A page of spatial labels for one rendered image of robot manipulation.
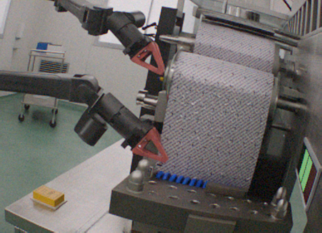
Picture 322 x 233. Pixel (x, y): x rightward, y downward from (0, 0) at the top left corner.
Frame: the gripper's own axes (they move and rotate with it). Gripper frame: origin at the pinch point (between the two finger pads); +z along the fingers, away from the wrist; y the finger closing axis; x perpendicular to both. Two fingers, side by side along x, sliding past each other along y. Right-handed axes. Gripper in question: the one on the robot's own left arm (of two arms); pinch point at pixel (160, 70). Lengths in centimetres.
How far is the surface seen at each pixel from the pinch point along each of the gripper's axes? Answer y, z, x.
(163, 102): 0.5, 6.0, -4.4
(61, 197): 15.2, 8.4, -36.8
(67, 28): -542, -255, -150
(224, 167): 6.8, 27.2, -2.1
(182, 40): -19.3, -5.8, 7.7
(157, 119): 0.3, 8.3, -8.3
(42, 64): -544, -244, -224
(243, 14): -62, -6, 31
